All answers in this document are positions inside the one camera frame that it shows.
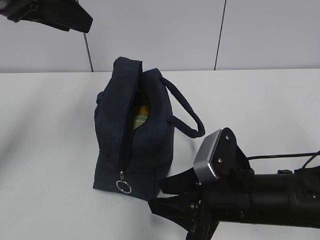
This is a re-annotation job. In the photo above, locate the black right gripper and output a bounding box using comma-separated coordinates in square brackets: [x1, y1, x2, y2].
[148, 168, 253, 240]

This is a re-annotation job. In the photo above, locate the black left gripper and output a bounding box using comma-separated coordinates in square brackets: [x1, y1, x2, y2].
[0, 0, 93, 33]

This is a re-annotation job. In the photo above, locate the dark blue fabric lunch bag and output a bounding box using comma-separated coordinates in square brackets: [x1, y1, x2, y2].
[93, 57, 205, 201]

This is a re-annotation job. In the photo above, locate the green lid glass food container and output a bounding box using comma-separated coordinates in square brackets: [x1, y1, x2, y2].
[132, 114, 148, 130]

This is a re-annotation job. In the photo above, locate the yellow toy pear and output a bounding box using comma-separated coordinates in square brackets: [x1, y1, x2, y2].
[138, 104, 150, 117]

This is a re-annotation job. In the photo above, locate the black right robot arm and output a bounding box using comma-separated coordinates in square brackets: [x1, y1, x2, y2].
[148, 167, 320, 240]

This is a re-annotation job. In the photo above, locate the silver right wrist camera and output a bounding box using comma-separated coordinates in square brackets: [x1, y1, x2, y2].
[193, 129, 222, 184]

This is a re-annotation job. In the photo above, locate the blue black right arm cable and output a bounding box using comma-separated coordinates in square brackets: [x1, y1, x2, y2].
[246, 149, 320, 176]

